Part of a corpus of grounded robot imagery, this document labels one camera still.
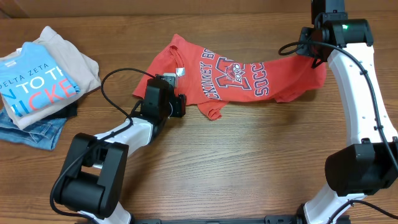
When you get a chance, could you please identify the folded blue jeans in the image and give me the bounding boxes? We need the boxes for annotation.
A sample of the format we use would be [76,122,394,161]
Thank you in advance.
[1,109,67,151]

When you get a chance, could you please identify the beige folded garment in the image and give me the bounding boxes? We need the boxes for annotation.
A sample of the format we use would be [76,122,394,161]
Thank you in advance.
[4,26,101,129]

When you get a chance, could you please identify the light blue folded t-shirt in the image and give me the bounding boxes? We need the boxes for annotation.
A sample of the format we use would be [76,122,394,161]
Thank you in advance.
[1,42,80,117]

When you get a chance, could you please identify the red printed t-shirt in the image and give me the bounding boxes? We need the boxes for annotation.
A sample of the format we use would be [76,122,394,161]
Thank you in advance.
[133,34,326,120]

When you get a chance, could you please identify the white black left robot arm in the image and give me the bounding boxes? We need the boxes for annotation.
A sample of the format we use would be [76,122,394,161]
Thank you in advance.
[50,73,186,223]

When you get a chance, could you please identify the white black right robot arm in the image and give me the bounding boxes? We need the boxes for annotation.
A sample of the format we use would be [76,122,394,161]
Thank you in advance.
[297,0,397,223]

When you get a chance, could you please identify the black folded garment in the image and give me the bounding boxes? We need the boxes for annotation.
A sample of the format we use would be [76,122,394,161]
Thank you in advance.
[46,101,78,119]

